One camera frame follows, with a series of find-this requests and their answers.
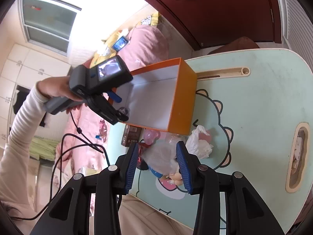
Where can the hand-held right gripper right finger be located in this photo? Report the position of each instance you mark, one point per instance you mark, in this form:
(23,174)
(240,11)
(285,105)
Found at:
(184,169)

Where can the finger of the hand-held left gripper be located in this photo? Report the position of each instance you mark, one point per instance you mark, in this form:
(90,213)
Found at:
(115,97)
(123,114)

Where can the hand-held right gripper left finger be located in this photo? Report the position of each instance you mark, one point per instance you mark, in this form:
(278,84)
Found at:
(130,169)

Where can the clear plastic bag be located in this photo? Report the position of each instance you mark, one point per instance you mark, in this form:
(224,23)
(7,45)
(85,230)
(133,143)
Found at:
(161,156)

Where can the orange cardboard box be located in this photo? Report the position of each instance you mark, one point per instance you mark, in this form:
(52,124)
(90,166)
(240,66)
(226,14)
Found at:
(181,102)

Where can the person's left forearm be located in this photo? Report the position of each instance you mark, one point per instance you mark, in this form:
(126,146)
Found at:
(19,127)

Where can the person's left hand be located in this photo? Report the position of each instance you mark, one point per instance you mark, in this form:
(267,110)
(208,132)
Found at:
(55,88)

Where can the small doll figure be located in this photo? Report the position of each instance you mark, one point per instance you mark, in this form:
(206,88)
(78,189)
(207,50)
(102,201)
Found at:
(174,178)

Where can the brown carton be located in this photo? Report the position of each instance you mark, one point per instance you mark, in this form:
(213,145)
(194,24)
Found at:
(130,135)

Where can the red and black block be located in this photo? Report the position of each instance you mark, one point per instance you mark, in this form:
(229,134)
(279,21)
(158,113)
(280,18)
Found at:
(143,146)

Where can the white plastic bag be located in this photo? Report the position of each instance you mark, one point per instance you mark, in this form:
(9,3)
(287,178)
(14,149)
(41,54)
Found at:
(199,144)

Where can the pink round case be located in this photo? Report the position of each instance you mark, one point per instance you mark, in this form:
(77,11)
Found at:
(151,137)

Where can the yellow pillow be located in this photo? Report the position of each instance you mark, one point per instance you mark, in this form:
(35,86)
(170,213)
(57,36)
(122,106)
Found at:
(107,44)

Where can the smartphone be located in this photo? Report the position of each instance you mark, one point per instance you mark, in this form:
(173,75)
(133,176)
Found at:
(120,43)

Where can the person's beige trousers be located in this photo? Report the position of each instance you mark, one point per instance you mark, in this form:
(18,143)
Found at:
(146,220)

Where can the pink blanket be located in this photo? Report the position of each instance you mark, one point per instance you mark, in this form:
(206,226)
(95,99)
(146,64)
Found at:
(146,44)

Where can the white cabinets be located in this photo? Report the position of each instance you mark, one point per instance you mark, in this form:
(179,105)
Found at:
(29,68)

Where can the window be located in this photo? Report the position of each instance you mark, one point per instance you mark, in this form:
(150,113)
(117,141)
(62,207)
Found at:
(49,22)

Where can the green striped cloth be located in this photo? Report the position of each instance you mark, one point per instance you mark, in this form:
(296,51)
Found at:
(45,148)

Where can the cartoon print pillow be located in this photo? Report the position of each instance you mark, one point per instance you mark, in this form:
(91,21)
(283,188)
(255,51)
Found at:
(150,19)

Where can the brown cushion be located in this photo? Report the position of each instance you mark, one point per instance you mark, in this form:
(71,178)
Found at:
(234,45)

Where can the maroon wardrobe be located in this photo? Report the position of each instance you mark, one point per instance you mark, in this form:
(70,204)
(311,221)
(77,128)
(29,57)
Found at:
(220,12)

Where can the white slatted panel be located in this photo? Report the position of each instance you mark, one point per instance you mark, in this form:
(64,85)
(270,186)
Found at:
(297,17)

